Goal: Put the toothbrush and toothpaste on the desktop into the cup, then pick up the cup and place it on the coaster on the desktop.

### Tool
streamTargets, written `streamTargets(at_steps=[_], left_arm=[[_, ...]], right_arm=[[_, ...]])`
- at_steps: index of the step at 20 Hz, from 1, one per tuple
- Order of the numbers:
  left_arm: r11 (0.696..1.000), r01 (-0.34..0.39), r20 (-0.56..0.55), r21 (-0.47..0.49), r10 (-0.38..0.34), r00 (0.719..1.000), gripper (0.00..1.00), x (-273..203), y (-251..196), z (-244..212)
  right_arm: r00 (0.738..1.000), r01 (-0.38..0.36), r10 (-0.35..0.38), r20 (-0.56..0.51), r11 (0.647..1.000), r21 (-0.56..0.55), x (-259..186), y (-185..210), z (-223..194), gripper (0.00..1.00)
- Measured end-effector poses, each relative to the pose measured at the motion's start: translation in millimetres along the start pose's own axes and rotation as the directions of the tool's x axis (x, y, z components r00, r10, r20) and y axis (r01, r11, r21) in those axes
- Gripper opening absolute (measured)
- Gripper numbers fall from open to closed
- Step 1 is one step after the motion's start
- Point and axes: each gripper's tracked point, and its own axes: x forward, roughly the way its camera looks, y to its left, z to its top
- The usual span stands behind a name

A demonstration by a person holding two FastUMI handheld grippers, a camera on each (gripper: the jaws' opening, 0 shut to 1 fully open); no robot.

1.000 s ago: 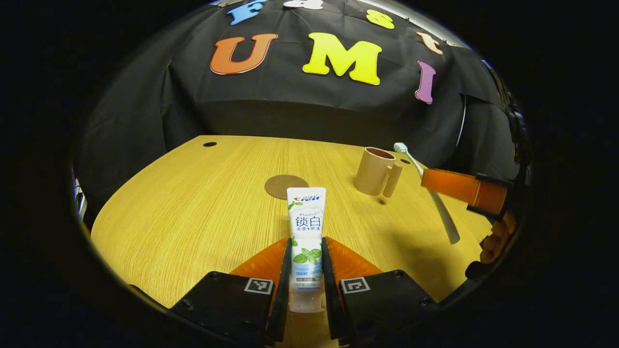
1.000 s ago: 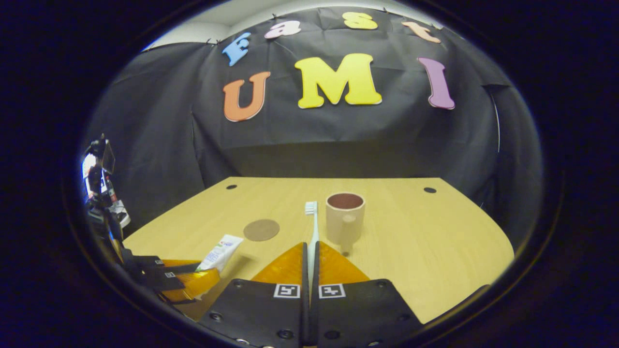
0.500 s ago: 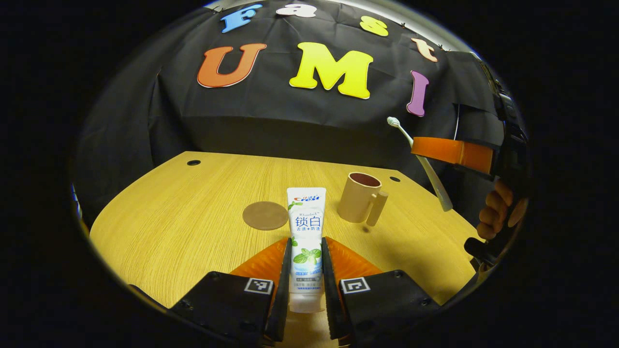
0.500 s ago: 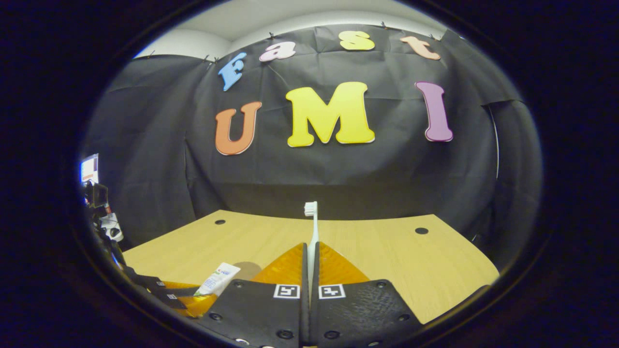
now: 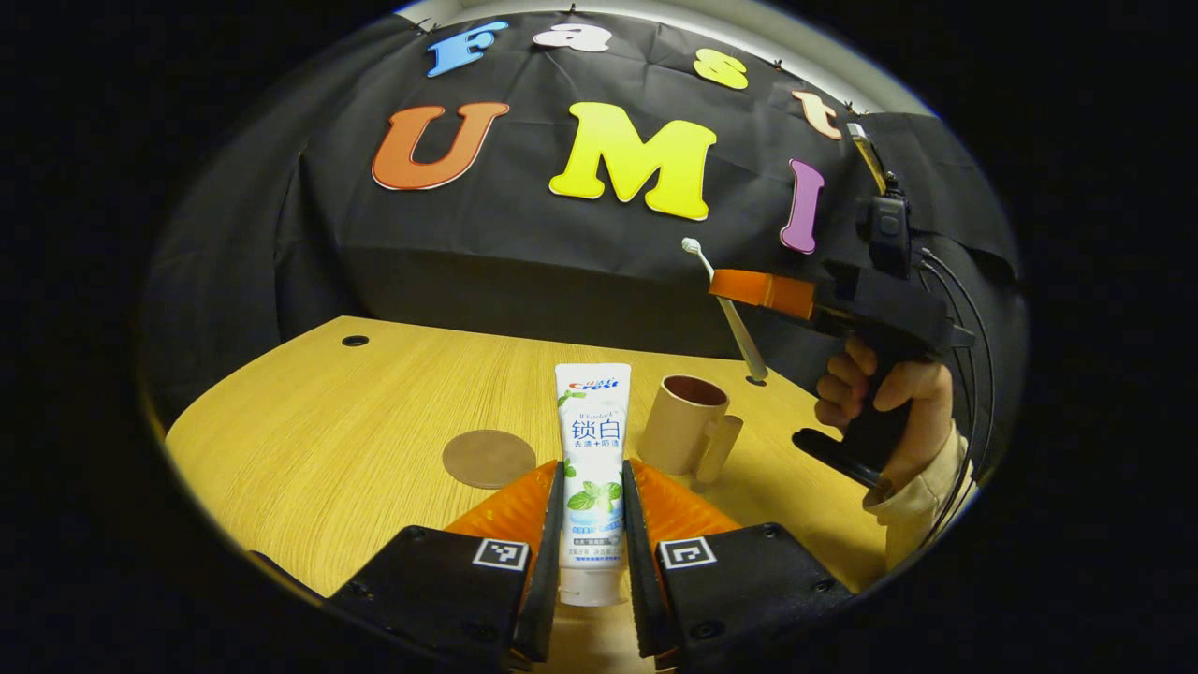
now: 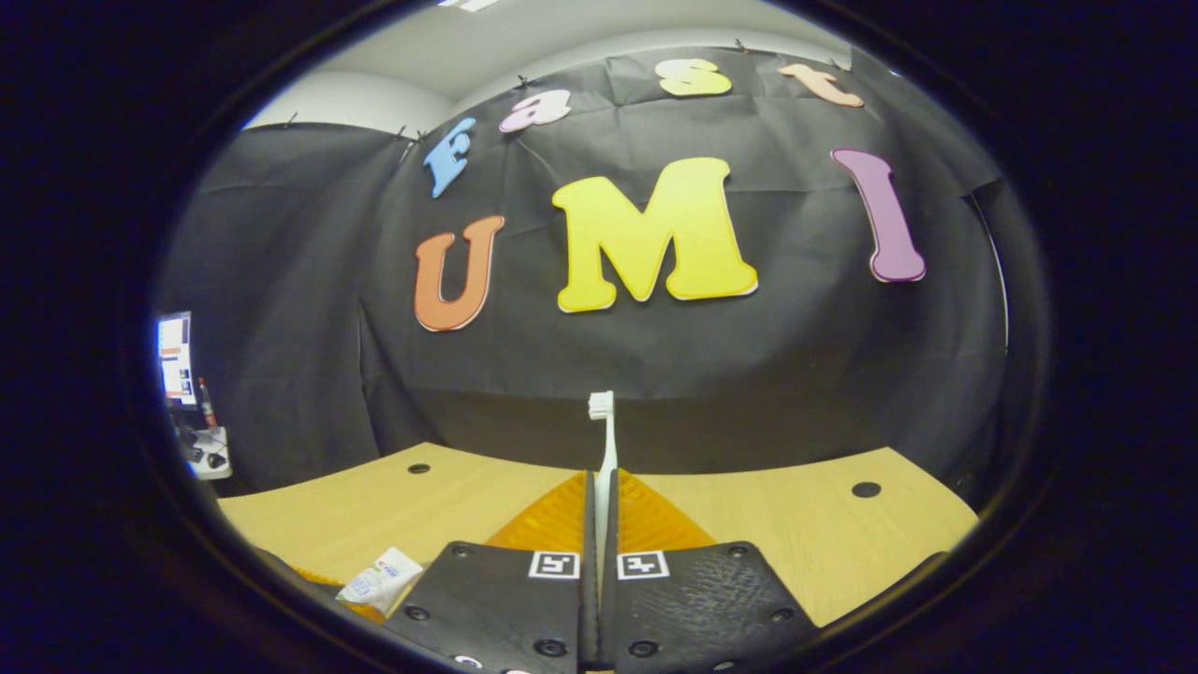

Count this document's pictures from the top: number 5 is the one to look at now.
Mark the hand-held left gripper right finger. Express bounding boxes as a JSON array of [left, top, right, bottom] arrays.
[[621, 459, 857, 670]]

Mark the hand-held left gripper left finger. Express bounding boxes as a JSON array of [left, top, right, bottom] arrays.
[[328, 459, 566, 670]]

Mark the white toothbrush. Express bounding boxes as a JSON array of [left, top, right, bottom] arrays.
[[681, 237, 770, 383]]

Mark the round brown coaster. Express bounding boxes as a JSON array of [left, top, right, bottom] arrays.
[[442, 429, 538, 491]]

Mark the white toothpaste tube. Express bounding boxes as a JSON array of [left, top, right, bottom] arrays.
[[554, 363, 633, 608]]

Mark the beige cup with handle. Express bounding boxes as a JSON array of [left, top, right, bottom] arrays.
[[636, 374, 744, 485]]

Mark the wooden desktop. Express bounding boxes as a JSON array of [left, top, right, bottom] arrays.
[[165, 315, 890, 674]]

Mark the black backdrop cloth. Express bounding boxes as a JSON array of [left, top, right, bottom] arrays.
[[140, 11, 1026, 422]]

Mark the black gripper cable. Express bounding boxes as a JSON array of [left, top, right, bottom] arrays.
[[917, 245, 999, 553]]

